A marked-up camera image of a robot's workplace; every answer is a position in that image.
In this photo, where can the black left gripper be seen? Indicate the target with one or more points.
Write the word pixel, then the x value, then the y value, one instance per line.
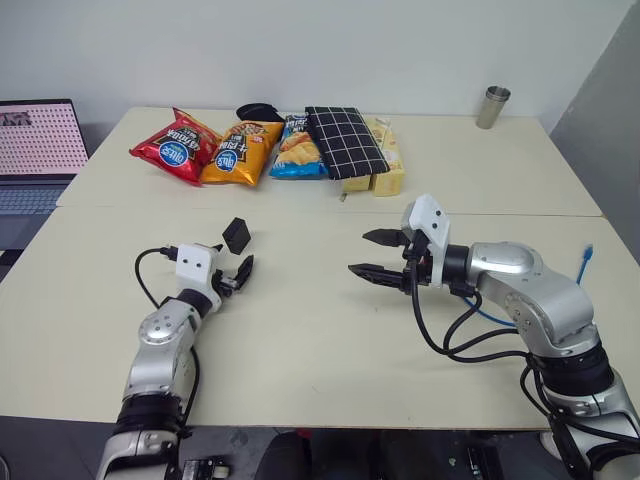
pixel 227 284

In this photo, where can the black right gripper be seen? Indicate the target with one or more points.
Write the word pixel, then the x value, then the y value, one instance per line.
pixel 417 265

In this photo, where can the small black box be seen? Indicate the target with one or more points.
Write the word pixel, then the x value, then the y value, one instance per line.
pixel 238 235

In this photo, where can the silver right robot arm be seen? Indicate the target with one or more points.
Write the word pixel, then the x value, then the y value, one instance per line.
pixel 505 260

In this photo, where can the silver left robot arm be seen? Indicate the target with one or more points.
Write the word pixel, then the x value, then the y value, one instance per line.
pixel 159 332

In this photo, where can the yellow snack box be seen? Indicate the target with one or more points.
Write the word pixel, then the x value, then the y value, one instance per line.
pixel 387 167
pixel 356 183

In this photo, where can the orange chip bag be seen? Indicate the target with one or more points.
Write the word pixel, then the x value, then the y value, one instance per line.
pixel 237 155

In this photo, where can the red chip bag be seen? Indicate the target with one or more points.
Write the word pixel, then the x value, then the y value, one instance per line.
pixel 172 152

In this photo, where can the black white-grid fabric pouch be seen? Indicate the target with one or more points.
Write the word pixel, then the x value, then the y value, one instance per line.
pixel 345 140

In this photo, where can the blue chip bag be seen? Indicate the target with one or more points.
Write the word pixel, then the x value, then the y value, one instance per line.
pixel 296 150

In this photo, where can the black round bowl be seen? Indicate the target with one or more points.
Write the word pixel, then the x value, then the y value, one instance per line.
pixel 255 111

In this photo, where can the stainless steel cup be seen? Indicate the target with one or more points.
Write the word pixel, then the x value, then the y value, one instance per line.
pixel 495 107

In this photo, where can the dark rounded shape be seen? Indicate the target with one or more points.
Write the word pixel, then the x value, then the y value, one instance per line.
pixel 282 457

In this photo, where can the small black electronic device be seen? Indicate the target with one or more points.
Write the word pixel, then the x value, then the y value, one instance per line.
pixel 205 471

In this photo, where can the grey laptop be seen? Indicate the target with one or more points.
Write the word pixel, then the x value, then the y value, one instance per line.
pixel 35 145

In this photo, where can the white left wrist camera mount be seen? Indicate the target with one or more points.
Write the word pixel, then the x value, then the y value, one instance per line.
pixel 196 265

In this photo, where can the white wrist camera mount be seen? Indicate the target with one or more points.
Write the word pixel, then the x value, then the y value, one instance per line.
pixel 196 265
pixel 431 222

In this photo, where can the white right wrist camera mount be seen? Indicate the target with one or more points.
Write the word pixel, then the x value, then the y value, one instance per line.
pixel 431 222

